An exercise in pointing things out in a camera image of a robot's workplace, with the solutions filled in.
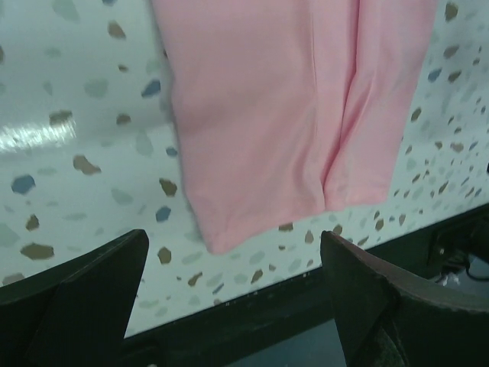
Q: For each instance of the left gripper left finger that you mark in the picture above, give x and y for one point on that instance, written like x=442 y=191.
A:
x=76 y=313

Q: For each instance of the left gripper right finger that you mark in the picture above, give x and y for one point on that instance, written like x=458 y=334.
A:
x=387 y=316

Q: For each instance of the pink t shirt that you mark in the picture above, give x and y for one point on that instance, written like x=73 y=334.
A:
x=286 y=109

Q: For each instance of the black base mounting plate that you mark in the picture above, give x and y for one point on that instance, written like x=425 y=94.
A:
x=257 y=321

